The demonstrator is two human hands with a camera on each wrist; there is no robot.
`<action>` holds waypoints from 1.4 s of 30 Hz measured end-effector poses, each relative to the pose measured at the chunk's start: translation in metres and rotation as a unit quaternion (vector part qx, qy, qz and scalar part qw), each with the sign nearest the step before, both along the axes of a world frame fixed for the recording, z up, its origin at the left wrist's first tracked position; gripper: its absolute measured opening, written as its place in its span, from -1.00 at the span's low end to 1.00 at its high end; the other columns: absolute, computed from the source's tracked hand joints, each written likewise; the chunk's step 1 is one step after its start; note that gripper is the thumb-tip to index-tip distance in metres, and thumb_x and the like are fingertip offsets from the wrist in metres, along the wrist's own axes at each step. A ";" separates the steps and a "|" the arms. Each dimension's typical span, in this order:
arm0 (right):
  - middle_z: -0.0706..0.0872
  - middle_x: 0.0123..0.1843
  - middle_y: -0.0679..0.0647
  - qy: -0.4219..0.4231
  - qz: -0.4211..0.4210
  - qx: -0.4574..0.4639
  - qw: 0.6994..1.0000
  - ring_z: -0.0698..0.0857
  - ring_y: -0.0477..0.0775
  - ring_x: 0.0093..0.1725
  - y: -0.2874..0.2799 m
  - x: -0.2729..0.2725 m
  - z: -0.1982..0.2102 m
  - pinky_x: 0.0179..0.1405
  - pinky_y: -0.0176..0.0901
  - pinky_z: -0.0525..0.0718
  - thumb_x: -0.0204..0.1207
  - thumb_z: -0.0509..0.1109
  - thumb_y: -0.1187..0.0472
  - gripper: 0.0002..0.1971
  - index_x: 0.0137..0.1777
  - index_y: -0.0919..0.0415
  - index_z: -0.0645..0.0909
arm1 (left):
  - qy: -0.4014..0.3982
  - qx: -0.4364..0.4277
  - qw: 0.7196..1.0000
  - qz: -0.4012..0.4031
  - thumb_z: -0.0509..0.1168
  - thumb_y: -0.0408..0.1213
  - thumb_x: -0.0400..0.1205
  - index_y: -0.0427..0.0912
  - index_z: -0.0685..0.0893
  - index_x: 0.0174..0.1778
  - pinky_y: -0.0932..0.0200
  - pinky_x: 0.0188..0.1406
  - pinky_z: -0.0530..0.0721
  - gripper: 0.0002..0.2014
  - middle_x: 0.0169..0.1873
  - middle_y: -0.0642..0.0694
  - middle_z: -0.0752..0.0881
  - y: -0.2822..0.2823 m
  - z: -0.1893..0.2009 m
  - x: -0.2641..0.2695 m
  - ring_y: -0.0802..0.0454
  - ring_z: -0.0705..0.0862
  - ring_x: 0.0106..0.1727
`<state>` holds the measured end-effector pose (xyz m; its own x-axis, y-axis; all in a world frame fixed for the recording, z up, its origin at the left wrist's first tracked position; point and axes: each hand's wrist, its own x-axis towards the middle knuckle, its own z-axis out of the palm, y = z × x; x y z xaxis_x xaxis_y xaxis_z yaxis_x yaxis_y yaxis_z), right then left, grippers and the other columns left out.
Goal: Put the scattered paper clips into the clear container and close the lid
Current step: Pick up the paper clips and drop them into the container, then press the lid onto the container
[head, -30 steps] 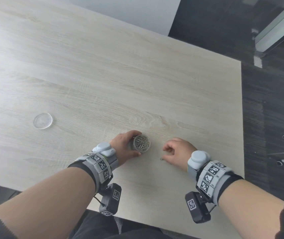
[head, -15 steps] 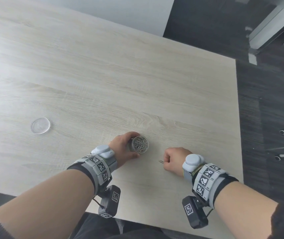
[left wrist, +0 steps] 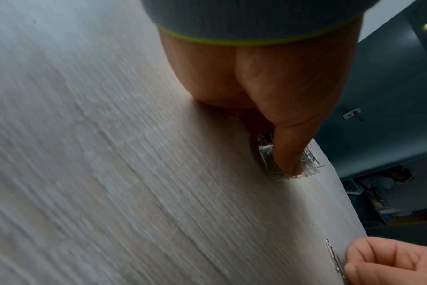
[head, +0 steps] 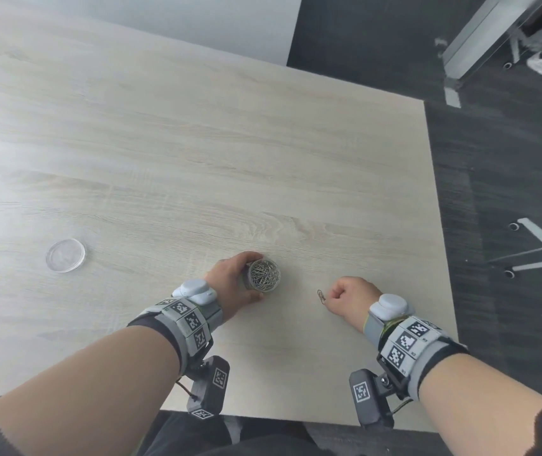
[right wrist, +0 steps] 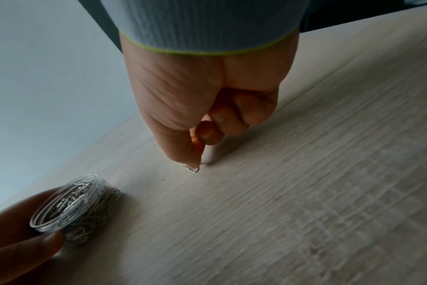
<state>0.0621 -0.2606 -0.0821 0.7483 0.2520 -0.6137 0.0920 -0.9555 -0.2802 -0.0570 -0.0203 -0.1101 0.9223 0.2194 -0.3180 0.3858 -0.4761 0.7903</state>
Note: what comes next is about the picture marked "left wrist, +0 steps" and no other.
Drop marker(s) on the person's left hand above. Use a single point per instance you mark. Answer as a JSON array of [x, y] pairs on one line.
[[269, 75]]

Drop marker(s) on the silver paper clip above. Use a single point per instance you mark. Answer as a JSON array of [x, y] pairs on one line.
[[331, 250]]

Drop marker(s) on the person's right hand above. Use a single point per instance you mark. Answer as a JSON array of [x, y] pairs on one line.
[[400, 261]]

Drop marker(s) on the grey sleeve with green trim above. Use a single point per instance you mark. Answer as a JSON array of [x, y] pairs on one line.
[[248, 19]]

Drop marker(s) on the clear box of paper clips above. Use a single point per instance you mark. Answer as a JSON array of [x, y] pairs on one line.
[[269, 164]]

